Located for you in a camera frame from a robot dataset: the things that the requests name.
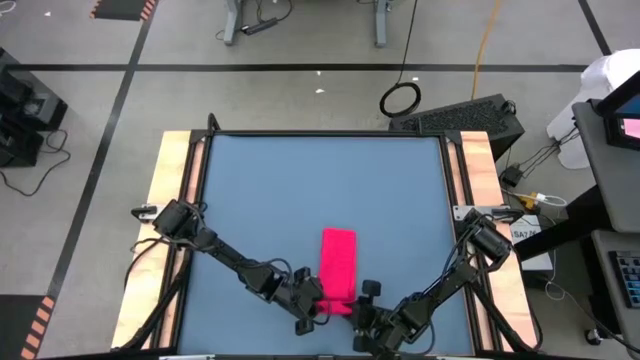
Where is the black perforated computer case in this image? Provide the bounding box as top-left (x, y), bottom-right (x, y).
top-left (388, 93), bottom-right (526, 161)

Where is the white labelled box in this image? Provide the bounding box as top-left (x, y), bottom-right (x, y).
top-left (509, 214), bottom-right (555, 274)

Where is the black aluminium table frame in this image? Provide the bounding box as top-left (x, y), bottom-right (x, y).
top-left (110, 112), bottom-right (545, 360)

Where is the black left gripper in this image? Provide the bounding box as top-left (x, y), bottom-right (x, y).
top-left (279, 266), bottom-right (327, 337)

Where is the grey desk top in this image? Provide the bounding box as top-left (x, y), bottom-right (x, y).
top-left (572, 99), bottom-right (640, 234)
top-left (589, 229), bottom-right (640, 360)

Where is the white moulded cover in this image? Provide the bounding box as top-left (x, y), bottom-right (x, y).
top-left (546, 48), bottom-right (640, 171)

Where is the black hanging cable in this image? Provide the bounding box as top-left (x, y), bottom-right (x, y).
top-left (378, 0), bottom-right (424, 120)

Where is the black floor cable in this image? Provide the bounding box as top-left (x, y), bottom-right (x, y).
top-left (0, 128), bottom-right (71, 197)

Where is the wooden table edge board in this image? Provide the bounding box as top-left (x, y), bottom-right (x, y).
top-left (447, 130), bottom-right (541, 351)
top-left (110, 130), bottom-right (206, 351)

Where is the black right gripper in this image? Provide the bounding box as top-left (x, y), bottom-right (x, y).
top-left (352, 278), bottom-right (401, 353)

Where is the red cloth towel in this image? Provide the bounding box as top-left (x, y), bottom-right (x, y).
top-left (315, 227), bottom-right (358, 317)

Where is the black keyboard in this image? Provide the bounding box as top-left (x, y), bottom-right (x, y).
top-left (608, 249), bottom-right (640, 309)

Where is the grey desk leg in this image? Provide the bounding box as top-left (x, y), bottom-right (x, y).
top-left (374, 0), bottom-right (390, 49)
top-left (223, 0), bottom-right (244, 46)

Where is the yellow hanging cable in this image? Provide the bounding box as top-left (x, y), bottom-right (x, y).
top-left (471, 0), bottom-right (503, 101)

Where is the black display with pink screen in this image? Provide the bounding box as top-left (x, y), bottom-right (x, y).
top-left (594, 69), bottom-right (640, 151)

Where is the black mat with orange stripes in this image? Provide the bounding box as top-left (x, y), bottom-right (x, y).
top-left (0, 293), bottom-right (57, 360)
top-left (89, 0), bottom-right (159, 22)

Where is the grey metal base plate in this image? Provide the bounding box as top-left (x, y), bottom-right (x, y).
top-left (130, 203), bottom-right (159, 222)
top-left (452, 204), bottom-right (511, 221)

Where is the black power adapter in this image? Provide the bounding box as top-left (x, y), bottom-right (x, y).
top-left (499, 164), bottom-right (524, 189)

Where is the white cable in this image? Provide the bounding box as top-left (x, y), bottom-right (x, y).
top-left (502, 188), bottom-right (569, 207)

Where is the black equipment stack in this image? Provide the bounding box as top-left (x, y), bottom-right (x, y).
top-left (0, 47), bottom-right (69, 169)

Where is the black power strip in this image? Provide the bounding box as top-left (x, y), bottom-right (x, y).
top-left (240, 17), bottom-right (279, 36)

